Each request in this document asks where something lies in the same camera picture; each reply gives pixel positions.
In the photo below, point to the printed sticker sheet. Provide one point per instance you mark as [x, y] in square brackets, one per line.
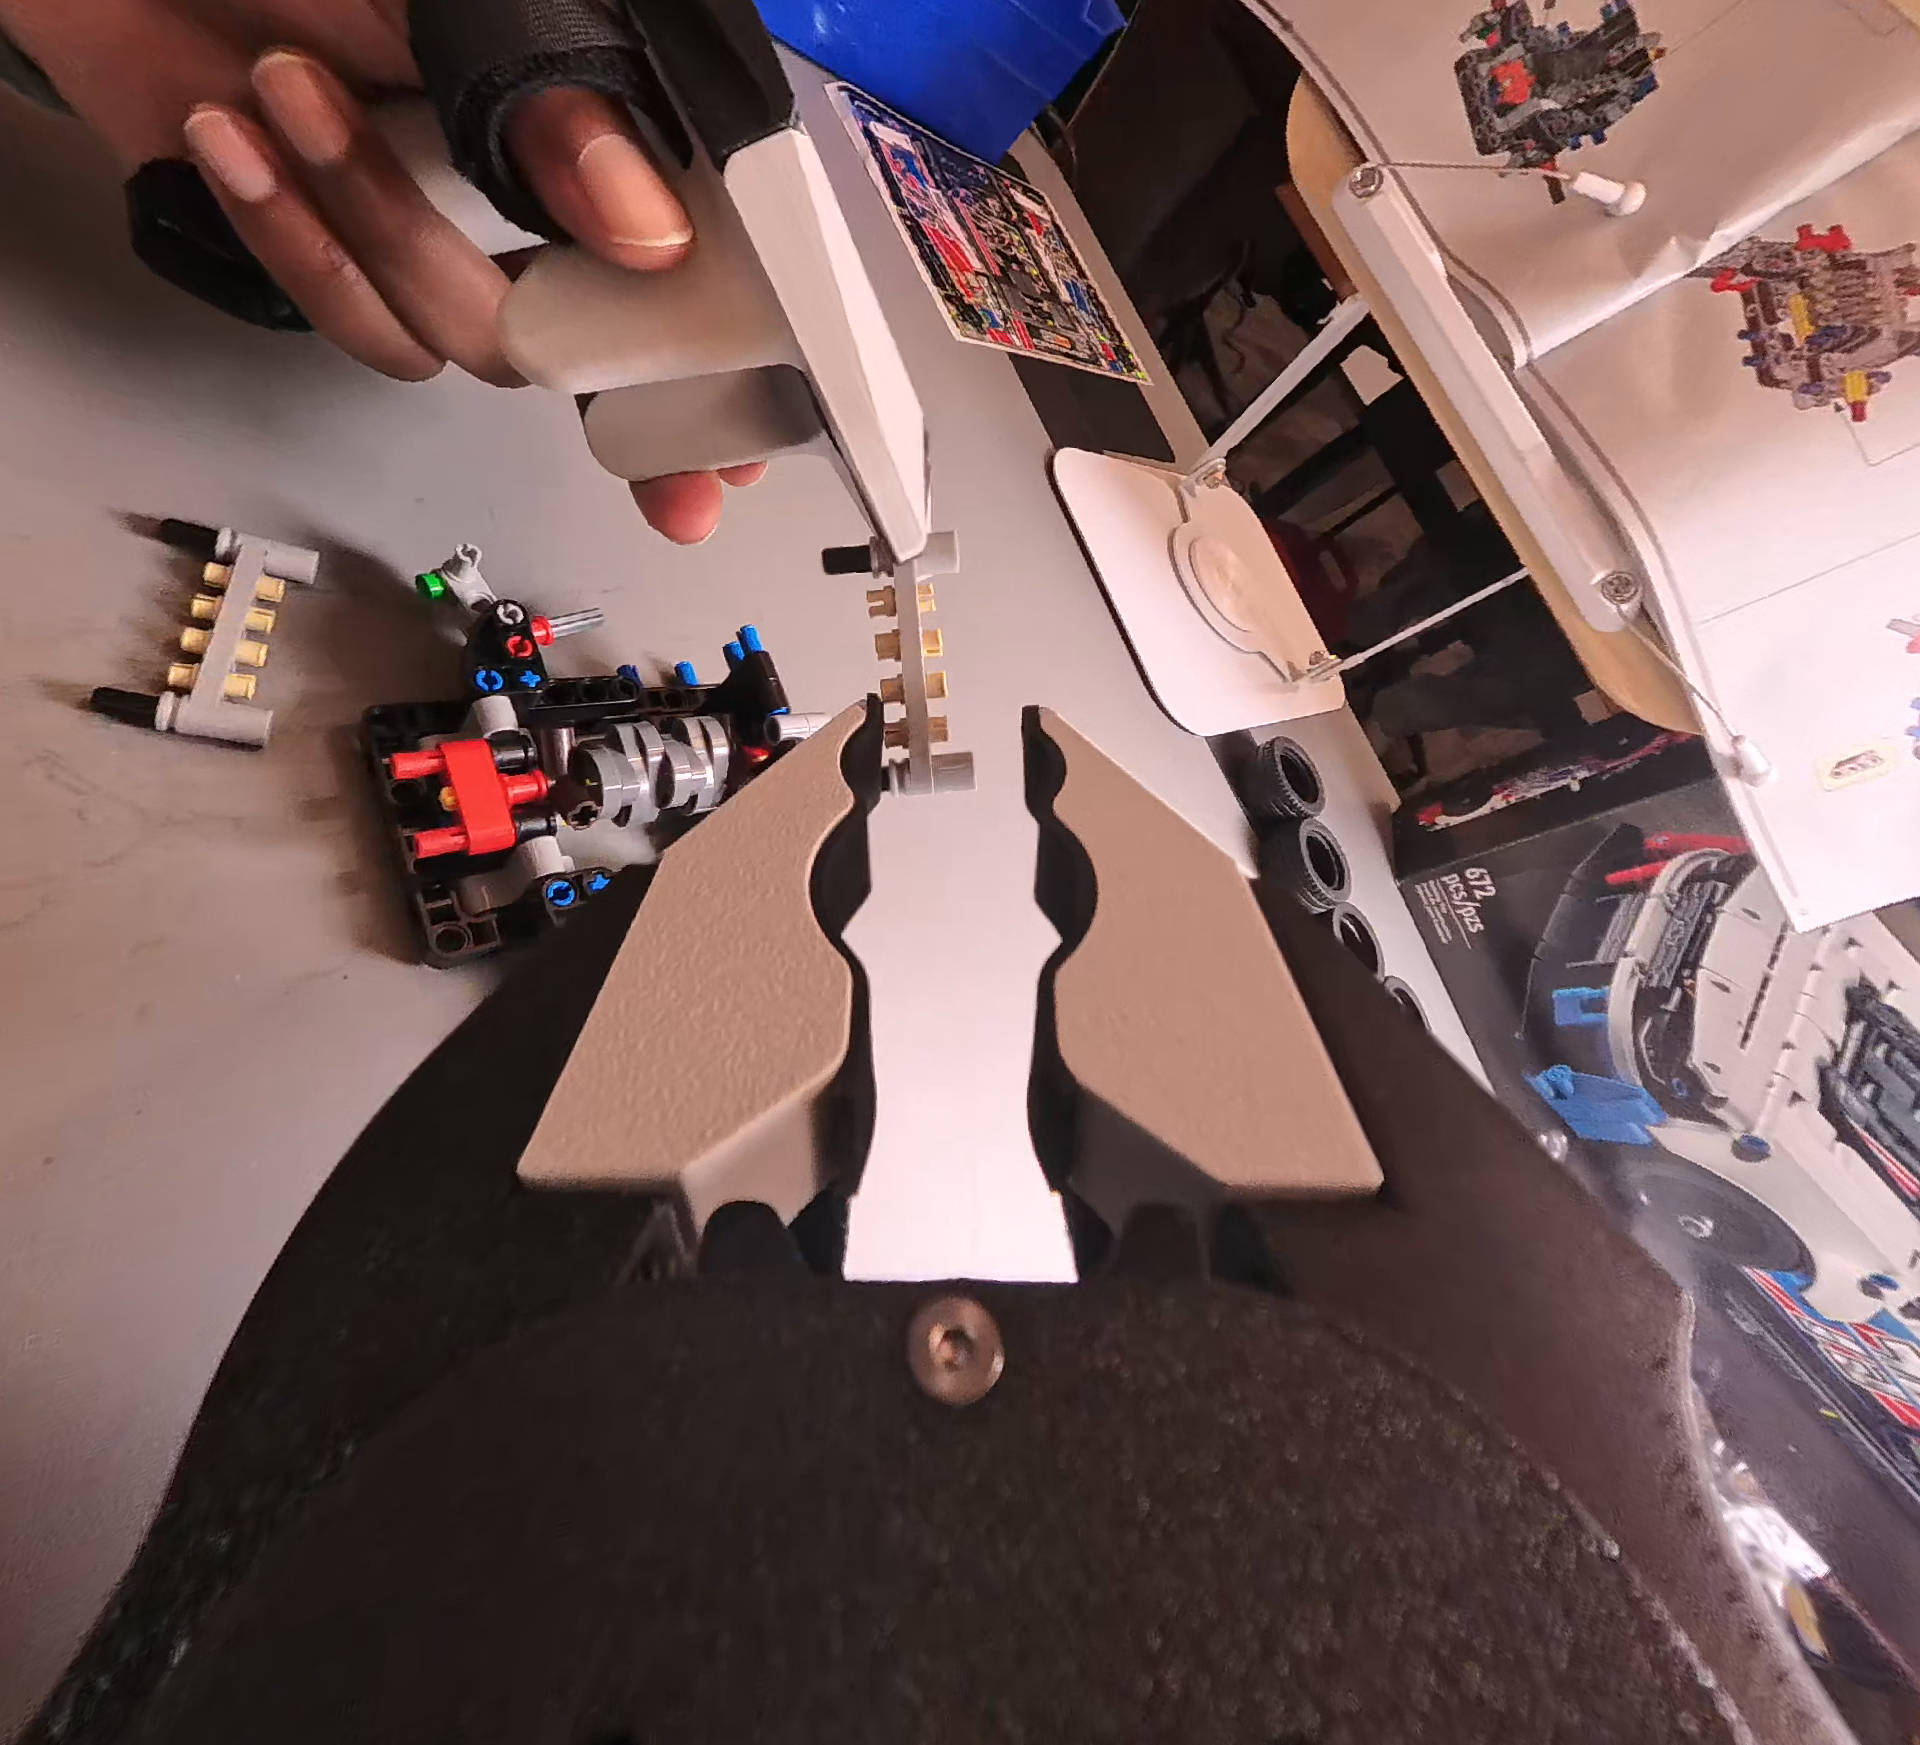
[990, 245]

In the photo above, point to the lego car chassis assembly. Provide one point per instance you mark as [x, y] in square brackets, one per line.
[480, 788]

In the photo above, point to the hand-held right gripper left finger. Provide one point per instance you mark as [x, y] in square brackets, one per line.
[692, 1026]

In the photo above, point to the clear plastic bag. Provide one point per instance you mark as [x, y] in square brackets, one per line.
[1746, 1522]

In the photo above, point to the grey lego beam frame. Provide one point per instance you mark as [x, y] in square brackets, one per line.
[906, 666]
[240, 720]

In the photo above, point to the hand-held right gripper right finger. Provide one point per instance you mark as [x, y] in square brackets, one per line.
[1214, 1026]

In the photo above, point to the lego car set box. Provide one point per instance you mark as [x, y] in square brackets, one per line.
[1500, 907]

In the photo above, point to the lego instruction booklet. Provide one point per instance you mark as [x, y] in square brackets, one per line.
[1725, 500]

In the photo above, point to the blue plastic bin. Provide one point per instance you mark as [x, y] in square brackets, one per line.
[930, 35]

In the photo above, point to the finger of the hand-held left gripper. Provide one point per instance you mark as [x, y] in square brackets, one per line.
[841, 321]

